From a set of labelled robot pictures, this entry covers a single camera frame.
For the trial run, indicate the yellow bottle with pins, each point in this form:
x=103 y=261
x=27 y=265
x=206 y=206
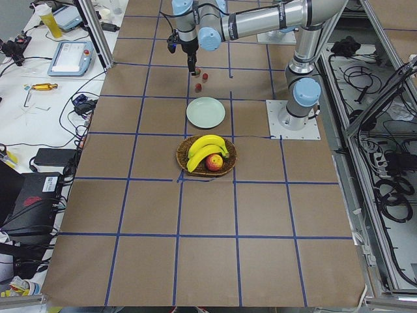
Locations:
x=45 y=13

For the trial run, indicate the brown wicker basket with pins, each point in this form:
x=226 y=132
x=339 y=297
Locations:
x=201 y=170

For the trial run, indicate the aluminium frame rail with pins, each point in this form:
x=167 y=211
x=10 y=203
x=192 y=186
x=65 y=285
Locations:
x=94 y=29

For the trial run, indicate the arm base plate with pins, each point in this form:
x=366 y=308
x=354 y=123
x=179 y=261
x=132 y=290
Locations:
x=283 y=126
x=277 y=37

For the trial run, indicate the black power brick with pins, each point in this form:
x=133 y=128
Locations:
x=51 y=157

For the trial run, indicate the yellow banana bunch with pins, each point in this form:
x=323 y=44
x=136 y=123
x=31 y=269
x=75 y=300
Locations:
x=203 y=147

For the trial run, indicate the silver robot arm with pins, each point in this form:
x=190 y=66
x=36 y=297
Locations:
x=206 y=24
x=304 y=90

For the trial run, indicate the teach pendant tablet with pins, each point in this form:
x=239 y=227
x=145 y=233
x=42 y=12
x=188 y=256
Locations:
x=71 y=58
x=67 y=18

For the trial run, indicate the black computer box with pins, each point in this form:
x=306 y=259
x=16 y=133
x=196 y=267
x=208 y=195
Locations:
x=29 y=204

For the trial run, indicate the light green plate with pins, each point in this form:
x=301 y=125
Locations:
x=205 y=112

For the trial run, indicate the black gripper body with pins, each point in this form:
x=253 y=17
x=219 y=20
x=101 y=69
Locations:
x=189 y=47

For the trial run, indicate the red apple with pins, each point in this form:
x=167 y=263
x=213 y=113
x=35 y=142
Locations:
x=214 y=162

